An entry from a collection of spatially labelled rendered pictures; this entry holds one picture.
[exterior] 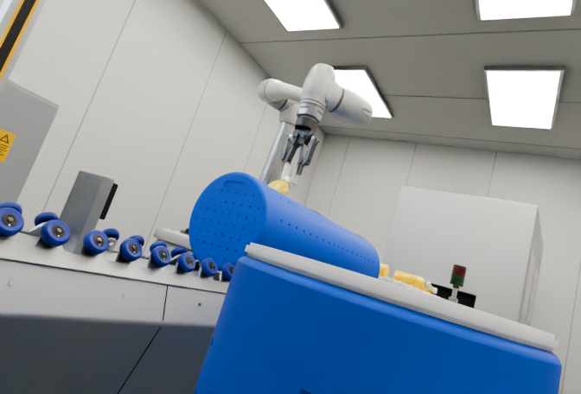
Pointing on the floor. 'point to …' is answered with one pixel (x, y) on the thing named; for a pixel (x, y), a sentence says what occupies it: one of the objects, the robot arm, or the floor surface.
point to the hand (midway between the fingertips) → (290, 174)
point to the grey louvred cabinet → (21, 136)
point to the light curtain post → (24, 9)
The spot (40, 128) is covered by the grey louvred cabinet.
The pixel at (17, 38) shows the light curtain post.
